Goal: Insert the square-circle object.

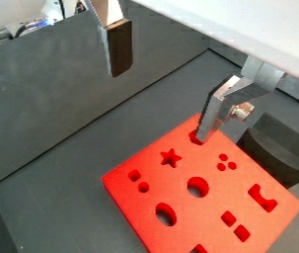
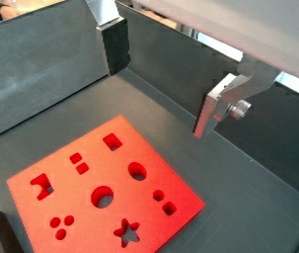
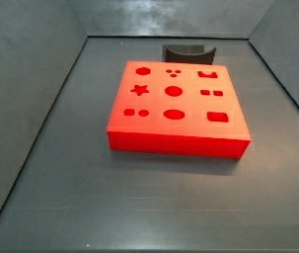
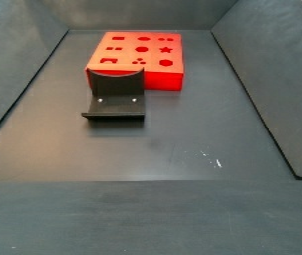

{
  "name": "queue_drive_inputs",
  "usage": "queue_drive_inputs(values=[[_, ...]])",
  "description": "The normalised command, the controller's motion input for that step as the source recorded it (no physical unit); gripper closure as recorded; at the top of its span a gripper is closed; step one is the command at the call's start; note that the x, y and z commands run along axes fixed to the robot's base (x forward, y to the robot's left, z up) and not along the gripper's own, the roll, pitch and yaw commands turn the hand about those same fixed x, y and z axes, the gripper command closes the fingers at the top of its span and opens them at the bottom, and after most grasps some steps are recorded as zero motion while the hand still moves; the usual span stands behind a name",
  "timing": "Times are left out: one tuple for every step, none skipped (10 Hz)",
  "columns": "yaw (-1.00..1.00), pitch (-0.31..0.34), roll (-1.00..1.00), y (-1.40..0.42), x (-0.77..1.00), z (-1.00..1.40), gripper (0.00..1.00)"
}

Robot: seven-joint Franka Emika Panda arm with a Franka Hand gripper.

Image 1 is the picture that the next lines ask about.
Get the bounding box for red shape-sorting block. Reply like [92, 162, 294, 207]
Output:
[102, 116, 299, 253]

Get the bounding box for black curved holder bracket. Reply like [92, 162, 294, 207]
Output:
[238, 113, 299, 189]

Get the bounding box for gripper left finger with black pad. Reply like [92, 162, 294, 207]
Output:
[87, 0, 134, 77]

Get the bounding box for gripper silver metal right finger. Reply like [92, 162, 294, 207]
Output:
[195, 56, 285, 143]

